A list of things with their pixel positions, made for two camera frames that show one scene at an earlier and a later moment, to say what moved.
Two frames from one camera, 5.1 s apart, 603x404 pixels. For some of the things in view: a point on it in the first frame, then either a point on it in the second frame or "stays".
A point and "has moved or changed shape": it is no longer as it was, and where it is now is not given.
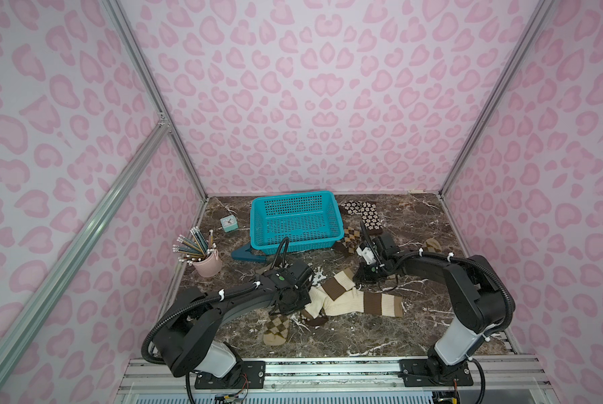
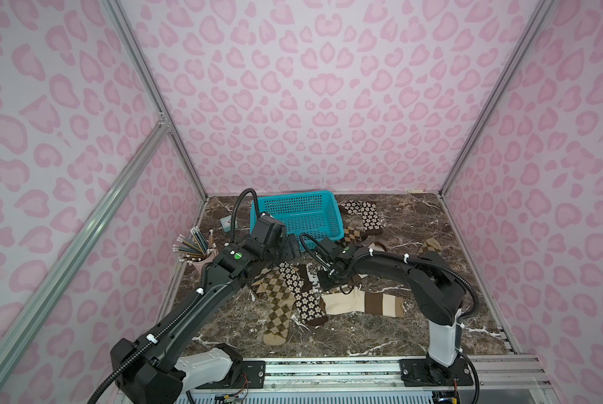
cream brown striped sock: (354, 300) stays
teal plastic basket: (307, 220) stays
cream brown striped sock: (317, 305) has moved or changed shape
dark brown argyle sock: (351, 238) stays
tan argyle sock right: (433, 246) stays
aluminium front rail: (497, 375) stays
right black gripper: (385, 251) → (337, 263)
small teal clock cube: (229, 223) stays
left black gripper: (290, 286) → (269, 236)
